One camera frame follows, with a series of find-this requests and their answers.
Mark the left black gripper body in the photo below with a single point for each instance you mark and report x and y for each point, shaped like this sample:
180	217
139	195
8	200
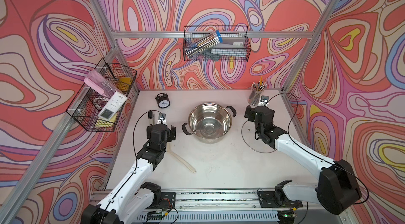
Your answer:
167	138

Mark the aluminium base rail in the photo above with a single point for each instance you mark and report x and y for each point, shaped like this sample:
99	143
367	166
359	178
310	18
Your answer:
230	206

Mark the grey box in basket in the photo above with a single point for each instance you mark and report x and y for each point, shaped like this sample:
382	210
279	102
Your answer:
235	49

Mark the yellow item in basket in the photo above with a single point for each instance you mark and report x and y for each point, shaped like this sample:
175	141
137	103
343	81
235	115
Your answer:
124	84

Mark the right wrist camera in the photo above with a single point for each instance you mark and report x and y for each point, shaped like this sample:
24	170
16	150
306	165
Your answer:
264	100

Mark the beige plastic ladle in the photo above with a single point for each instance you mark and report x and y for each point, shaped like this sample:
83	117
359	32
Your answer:
180	159

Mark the white device in basket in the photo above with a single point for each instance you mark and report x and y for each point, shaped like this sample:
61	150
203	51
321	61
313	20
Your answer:
112	106

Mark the pink box in basket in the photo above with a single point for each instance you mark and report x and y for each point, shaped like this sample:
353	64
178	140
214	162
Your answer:
97	82

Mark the pack of pencils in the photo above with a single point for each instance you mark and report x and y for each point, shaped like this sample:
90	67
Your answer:
197	46

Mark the black marker pen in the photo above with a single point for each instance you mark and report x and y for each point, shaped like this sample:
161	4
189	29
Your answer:
151	117

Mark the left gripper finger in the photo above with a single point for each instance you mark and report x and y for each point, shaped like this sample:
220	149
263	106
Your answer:
149	130
173	133

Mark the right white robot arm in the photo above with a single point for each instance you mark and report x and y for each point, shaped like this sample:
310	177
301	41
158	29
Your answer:
337	186

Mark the glass pot lid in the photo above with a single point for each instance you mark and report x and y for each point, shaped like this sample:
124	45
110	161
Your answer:
249	137

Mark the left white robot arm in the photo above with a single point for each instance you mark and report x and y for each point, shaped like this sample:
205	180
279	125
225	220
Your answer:
134	194

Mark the black alarm clock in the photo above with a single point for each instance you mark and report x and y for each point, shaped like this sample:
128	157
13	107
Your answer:
162	100

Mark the wire basket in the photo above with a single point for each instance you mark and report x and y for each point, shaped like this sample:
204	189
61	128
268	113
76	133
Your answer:
228	43
85	107

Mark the left wire basket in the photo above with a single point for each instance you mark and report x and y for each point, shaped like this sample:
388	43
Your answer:
85	107

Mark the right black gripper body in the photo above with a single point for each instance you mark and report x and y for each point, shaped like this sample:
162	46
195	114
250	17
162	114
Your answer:
251	117

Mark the stainless steel pot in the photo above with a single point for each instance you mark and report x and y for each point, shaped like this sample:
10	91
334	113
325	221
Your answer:
209	122

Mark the pencil holder cup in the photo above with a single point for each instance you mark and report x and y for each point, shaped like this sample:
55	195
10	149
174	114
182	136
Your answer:
256	89

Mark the back wire basket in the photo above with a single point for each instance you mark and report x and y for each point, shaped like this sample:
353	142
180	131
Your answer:
228	43

